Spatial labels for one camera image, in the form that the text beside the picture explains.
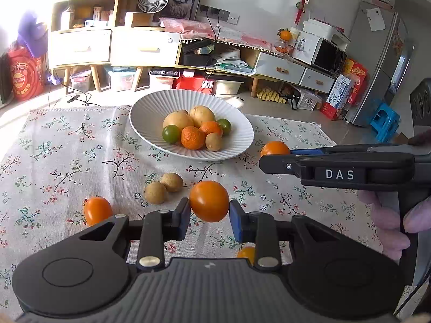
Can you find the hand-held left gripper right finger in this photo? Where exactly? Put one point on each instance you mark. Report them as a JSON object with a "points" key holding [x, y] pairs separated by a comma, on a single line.
{"points": [[236, 222]]}

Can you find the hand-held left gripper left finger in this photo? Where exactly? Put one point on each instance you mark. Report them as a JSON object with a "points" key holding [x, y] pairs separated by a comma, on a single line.
{"points": [[183, 217]]}

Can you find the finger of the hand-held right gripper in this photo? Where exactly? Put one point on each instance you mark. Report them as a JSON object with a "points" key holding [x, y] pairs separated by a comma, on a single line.
{"points": [[306, 151], [279, 165]]}

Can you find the large orange cherry tomato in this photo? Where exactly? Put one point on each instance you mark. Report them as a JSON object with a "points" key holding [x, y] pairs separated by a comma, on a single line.
{"points": [[208, 201]]}

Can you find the orange tangerine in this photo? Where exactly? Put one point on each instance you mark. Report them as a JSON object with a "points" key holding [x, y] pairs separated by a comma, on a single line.
{"points": [[211, 128], [193, 138]]}

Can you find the spotted yellow pear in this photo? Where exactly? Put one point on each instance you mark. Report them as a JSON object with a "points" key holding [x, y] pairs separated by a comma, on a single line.
{"points": [[202, 114]]}

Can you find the white ribbed plate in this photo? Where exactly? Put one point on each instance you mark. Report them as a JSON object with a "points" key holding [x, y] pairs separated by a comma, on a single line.
{"points": [[148, 117]]}

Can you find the person's right hand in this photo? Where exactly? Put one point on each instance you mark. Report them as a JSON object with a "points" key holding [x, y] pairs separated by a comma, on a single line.
{"points": [[387, 222]]}

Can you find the small brown kiwi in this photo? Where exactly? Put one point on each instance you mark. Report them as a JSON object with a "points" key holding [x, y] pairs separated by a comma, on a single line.
{"points": [[156, 192], [171, 181], [214, 142]]}

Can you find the small red box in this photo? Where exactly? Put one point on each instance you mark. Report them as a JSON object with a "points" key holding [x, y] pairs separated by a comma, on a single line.
{"points": [[329, 111]]}

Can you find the blue plastic stool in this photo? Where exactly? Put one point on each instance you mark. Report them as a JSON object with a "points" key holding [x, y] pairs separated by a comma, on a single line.
{"points": [[385, 121]]}

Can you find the green cherry tomato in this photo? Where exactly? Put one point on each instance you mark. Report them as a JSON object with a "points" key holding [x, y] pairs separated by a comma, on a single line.
{"points": [[225, 126], [170, 133]]}

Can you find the yellow egg tray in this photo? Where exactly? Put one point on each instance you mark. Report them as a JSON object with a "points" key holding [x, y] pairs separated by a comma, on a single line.
{"points": [[271, 95]]}

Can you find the blue and white carton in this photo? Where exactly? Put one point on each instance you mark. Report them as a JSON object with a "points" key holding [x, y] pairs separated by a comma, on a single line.
{"points": [[340, 91]]}

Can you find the dark patterned chair back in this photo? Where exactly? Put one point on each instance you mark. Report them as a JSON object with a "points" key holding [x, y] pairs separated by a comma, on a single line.
{"points": [[422, 107]]}

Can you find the low wooden cabinet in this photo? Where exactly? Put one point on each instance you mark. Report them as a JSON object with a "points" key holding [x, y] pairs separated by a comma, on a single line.
{"points": [[279, 69]]}

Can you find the clear storage box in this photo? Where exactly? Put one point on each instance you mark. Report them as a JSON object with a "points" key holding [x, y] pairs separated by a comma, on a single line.
{"points": [[122, 80], [163, 80], [80, 81], [229, 88]]}

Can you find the red printed box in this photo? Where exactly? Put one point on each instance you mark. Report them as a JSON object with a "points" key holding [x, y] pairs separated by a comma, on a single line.
{"points": [[355, 70]]}

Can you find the round yellow pear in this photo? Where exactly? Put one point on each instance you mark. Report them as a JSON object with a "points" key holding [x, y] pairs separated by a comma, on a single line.
{"points": [[177, 121]]}

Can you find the black microwave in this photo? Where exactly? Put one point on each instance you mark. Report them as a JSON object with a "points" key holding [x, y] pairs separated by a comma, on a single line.
{"points": [[328, 55]]}

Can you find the silver refrigerator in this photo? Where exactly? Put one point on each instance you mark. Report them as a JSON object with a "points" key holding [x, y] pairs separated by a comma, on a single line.
{"points": [[373, 64]]}

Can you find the red storage box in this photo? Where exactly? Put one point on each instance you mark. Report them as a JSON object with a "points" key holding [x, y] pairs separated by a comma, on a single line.
{"points": [[195, 84]]}

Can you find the orange on glass stand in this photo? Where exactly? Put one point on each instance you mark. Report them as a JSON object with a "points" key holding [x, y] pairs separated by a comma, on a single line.
{"points": [[285, 35]]}

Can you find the white foam box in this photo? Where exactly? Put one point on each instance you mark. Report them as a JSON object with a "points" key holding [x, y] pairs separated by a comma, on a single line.
{"points": [[321, 29]]}

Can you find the floral tablecloth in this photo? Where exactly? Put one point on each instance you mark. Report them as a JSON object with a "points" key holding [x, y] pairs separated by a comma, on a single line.
{"points": [[67, 154]]}

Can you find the black case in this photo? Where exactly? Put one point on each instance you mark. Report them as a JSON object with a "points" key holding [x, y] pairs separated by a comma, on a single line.
{"points": [[198, 59]]}

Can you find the pink tasselled cloth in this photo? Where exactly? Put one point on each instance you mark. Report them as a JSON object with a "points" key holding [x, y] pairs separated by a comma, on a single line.
{"points": [[235, 35]]}

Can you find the white paper note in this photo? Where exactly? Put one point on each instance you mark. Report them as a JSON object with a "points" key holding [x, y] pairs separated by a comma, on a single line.
{"points": [[376, 19]]}

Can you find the tall wooden shelf cabinet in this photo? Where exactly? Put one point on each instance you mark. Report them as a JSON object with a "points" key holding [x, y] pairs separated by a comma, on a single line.
{"points": [[116, 47]]}

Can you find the brown cardboard box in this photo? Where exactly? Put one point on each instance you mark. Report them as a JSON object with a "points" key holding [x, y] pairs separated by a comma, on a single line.
{"points": [[139, 19]]}

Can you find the red gift bag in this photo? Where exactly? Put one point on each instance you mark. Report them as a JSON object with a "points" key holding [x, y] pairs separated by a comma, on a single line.
{"points": [[27, 75]]}

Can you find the purple plush toy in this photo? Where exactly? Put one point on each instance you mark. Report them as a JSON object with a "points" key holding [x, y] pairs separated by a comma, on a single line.
{"points": [[32, 33]]}

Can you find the wall power outlet strip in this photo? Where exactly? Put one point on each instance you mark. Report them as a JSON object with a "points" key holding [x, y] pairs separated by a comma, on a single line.
{"points": [[219, 13]]}

